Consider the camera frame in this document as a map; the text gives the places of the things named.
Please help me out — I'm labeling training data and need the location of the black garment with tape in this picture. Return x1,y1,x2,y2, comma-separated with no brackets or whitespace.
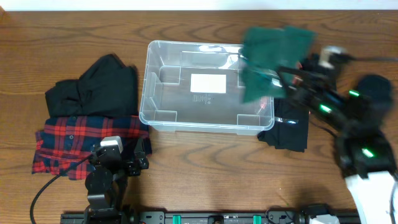
257,99,309,152

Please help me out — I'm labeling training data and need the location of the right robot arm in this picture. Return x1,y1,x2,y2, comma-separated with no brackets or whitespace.
277,67,397,223

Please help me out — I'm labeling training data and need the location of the large black folded garment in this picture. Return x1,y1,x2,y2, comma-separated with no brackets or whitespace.
45,54,138,118

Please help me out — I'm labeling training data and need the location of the dark navy garment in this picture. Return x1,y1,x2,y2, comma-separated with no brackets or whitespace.
300,54,336,90

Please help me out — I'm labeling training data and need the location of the clear plastic storage bin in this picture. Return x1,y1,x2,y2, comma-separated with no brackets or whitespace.
139,40,275,136

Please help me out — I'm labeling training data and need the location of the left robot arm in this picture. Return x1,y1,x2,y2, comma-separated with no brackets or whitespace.
85,136,150,212

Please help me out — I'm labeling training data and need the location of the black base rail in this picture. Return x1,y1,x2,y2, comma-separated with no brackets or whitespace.
60,204,361,224

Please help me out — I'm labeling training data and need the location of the white label in bin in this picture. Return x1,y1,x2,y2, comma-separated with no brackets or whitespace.
190,73,226,94

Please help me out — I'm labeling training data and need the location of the red navy plaid shirt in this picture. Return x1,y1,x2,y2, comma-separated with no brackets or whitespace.
32,116,152,180

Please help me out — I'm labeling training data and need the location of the dark green cloth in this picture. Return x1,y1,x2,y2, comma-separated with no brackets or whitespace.
240,26,316,103

